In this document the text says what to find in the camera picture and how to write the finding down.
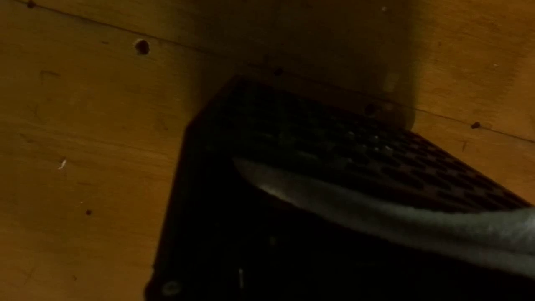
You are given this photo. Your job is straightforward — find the grey towel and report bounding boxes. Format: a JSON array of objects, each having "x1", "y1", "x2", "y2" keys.
[{"x1": 232, "y1": 157, "x2": 535, "y2": 281}]

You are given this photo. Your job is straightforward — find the black perforated plastic box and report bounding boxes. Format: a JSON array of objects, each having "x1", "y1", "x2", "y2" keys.
[{"x1": 142, "y1": 74, "x2": 535, "y2": 301}]

